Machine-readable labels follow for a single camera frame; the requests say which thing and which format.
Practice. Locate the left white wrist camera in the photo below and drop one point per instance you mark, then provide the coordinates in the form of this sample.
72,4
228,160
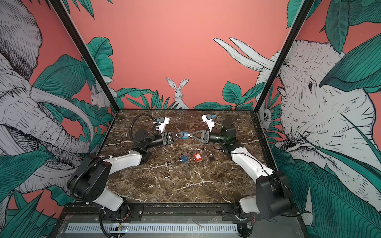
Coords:
161,123

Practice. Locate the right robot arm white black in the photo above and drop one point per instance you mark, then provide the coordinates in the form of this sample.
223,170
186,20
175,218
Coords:
273,196

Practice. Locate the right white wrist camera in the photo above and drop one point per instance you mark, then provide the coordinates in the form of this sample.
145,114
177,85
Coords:
209,120

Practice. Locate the blue padlock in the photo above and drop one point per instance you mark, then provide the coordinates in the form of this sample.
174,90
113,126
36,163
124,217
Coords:
184,159
183,135

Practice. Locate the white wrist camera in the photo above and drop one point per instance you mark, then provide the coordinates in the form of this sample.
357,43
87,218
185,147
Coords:
209,120
161,123

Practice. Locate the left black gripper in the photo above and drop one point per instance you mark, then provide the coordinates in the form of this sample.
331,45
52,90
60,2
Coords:
166,138

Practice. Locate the white slotted cable duct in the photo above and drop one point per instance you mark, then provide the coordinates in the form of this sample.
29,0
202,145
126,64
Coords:
150,228

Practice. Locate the left black frame post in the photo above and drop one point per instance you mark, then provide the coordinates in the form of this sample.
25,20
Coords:
69,25

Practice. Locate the black frame post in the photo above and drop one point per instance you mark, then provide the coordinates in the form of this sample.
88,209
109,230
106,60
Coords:
69,25
293,33

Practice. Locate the right black frame post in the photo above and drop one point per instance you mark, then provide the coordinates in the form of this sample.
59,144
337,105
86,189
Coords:
293,33

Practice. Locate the black front mounting rail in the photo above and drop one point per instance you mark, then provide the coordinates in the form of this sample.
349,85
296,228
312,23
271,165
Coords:
138,211

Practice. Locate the black padlock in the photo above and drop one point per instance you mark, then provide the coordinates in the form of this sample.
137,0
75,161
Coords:
211,159

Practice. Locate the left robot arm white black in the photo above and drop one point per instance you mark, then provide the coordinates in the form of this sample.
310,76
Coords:
88,183

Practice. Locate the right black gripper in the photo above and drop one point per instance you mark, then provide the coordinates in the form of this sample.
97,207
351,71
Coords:
207,136

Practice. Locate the red padlock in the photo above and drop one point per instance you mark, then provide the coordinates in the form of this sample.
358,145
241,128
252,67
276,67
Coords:
198,157

